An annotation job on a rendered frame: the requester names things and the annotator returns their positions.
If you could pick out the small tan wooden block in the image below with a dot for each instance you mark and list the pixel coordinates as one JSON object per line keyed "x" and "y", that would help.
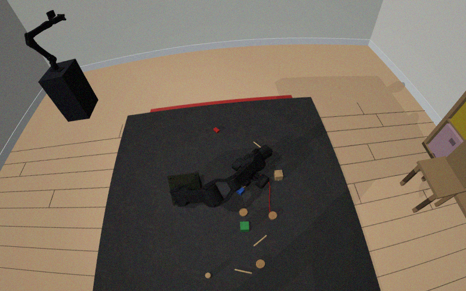
{"x": 278, "y": 175}

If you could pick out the green block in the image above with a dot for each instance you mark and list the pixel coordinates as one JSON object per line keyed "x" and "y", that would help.
{"x": 244, "y": 226}

